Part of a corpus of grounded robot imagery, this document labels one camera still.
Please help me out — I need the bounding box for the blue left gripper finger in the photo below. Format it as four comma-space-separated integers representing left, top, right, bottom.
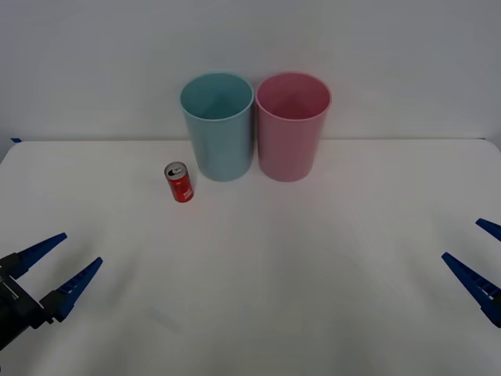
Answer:
38, 256, 104, 324
0, 233, 68, 280

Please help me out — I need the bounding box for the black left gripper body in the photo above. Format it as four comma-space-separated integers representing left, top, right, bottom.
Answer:
0, 267, 45, 353

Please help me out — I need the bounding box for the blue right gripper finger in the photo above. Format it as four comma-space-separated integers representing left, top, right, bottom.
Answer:
474, 218, 501, 244
441, 251, 501, 328

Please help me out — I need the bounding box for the red drink can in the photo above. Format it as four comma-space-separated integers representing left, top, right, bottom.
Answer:
164, 161, 195, 204

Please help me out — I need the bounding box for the pale blue plastic bin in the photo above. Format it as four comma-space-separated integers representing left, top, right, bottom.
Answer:
179, 71, 255, 183

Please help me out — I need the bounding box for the pink plastic bin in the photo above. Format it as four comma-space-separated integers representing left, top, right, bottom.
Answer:
254, 71, 333, 183

